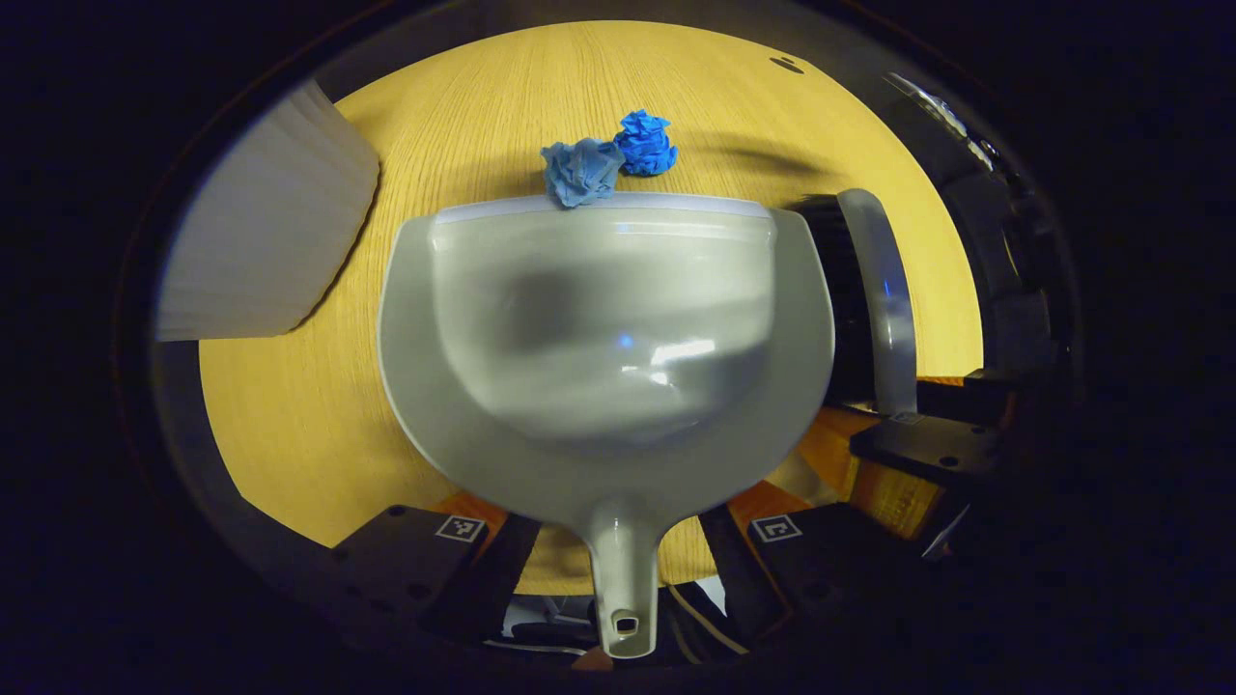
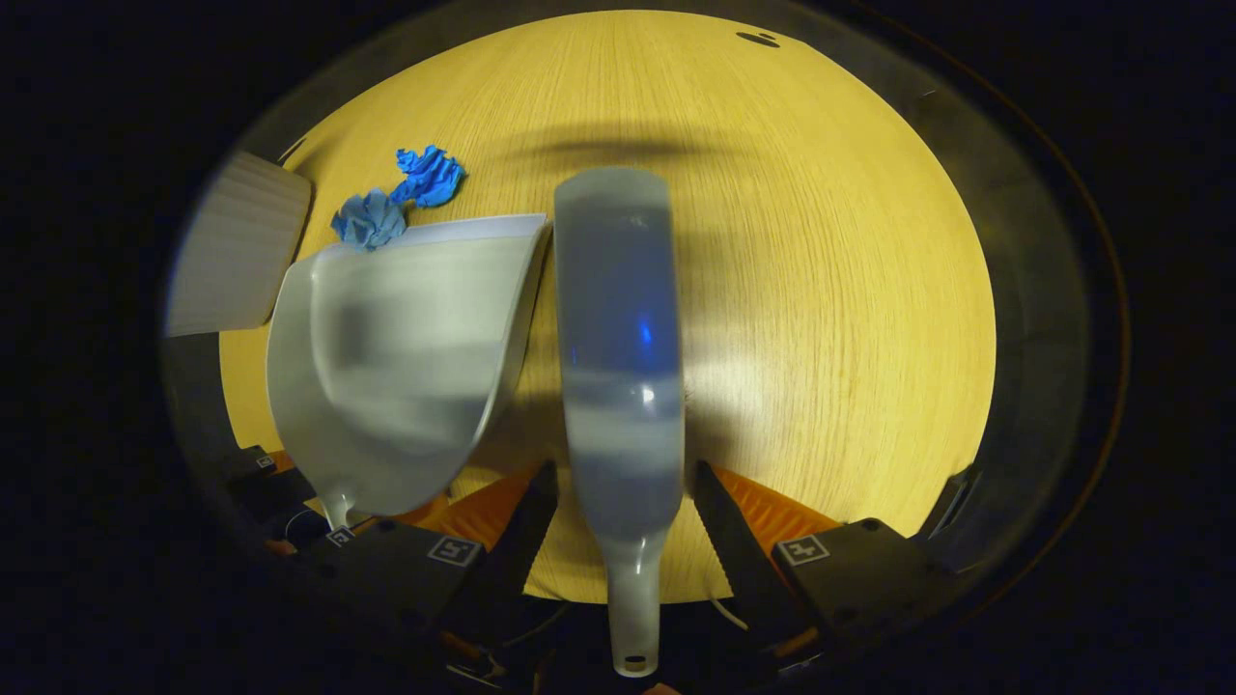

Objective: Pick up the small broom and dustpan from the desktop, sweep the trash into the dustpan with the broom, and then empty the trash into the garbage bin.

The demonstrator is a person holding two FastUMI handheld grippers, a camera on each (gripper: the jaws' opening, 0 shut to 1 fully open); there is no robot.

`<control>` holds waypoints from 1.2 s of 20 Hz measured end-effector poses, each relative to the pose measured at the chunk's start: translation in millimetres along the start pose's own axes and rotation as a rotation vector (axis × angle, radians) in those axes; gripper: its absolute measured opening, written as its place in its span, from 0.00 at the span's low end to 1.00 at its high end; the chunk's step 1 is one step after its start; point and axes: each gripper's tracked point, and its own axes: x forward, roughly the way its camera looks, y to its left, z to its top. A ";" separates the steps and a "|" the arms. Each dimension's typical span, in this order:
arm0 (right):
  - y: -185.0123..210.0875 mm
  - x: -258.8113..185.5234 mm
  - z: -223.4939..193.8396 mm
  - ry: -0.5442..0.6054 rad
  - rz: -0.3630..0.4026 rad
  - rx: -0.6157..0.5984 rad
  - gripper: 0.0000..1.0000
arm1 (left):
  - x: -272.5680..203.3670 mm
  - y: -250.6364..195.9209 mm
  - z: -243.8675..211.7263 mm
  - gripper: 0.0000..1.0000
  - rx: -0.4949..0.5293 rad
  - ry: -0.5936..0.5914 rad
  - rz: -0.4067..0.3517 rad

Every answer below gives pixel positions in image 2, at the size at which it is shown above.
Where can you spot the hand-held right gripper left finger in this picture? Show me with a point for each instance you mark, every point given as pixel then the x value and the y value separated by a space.
pixel 526 541

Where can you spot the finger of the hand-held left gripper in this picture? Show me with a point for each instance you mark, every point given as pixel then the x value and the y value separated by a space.
pixel 333 545
pixel 261 473

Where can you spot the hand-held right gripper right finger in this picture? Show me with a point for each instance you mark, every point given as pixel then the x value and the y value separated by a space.
pixel 734 550

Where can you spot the white dustpan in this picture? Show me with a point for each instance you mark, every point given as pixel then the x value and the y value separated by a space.
pixel 406 367

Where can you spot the small white broom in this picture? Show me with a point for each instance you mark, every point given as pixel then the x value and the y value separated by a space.
pixel 618 338

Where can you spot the white garbage bin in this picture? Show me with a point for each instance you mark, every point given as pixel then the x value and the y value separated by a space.
pixel 237 251

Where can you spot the blue paper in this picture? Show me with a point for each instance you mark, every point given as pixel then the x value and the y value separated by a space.
pixel 430 176
pixel 369 220

